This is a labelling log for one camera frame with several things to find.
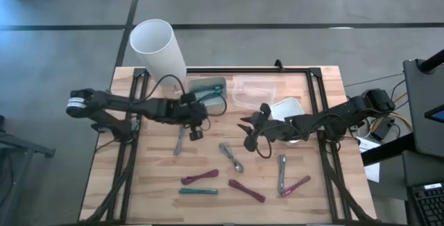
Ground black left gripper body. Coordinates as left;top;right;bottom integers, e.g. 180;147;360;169
178;101;205;142

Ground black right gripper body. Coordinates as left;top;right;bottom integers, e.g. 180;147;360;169
244;112;280;153

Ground teal braided USB cable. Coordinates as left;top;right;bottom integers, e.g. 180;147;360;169
194;85;225;95
196;92;223;104

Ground grey braided USB cable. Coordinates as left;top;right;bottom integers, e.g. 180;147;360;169
276;153;287;195
218;141;245;174
173;124;187;157

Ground purple utensil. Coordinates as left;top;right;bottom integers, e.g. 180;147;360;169
228;179;267;204

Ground teal utensil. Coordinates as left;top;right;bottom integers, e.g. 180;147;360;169
178;187;219;195

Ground white plastic bin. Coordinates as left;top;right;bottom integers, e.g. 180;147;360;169
269;96;307;144
187;76;229;116

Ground clear plastic bin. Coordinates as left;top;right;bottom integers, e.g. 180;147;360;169
231;75;278;111

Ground white table lamp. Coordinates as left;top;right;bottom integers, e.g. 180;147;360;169
129;18;188;89

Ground white paper sheet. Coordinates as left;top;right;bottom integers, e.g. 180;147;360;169
357;136;382;184

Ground black power adapter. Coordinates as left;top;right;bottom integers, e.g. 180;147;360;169
370;116;395;142

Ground grey side table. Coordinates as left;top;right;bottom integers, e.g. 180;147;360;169
402;58;444;158

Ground tablet with blue screen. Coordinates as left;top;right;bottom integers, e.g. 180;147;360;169
425;103;444;123

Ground black tripod stand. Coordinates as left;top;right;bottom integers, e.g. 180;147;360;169
0;114;56;220

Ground black pole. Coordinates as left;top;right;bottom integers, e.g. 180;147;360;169
418;48;444;74

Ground black keyboard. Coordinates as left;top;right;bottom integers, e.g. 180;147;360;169
406;181;444;226

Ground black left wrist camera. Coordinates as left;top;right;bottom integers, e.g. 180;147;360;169
180;92;197;105

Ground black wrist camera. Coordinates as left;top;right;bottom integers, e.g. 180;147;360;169
259;103;273;119
180;92;197;105

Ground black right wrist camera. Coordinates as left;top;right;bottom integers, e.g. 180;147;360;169
259;103;273;119

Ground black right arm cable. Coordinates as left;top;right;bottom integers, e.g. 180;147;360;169
255;138;274;160

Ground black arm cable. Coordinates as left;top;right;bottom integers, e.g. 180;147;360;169
145;74;185;98
255;138;274;160

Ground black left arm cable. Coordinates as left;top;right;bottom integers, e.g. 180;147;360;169
145;74;185;98

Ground black aluminium table frame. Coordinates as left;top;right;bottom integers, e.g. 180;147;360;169
80;67;375;225

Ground yellow cables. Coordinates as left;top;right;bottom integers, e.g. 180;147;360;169
391;90;414;132

